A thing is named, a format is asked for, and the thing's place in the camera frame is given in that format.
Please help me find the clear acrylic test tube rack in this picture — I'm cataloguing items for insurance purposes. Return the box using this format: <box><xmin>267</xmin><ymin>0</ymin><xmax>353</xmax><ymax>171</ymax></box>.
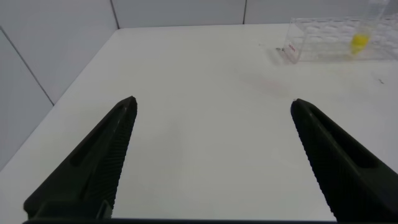
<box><xmin>284</xmin><ymin>15</ymin><xmax>398</xmax><ymax>65</ymax></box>

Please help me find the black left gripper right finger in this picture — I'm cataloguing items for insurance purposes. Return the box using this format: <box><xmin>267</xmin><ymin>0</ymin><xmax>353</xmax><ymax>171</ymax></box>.
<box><xmin>290</xmin><ymin>98</ymin><xmax>398</xmax><ymax>223</ymax></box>

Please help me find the test tube with yellow pigment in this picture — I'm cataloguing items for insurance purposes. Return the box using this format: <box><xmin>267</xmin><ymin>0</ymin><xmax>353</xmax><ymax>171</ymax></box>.
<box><xmin>350</xmin><ymin>0</ymin><xmax>391</xmax><ymax>57</ymax></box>

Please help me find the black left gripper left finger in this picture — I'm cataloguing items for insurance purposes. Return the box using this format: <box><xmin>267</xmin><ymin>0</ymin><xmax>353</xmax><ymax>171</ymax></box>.
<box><xmin>23</xmin><ymin>95</ymin><xmax>138</xmax><ymax>220</ymax></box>

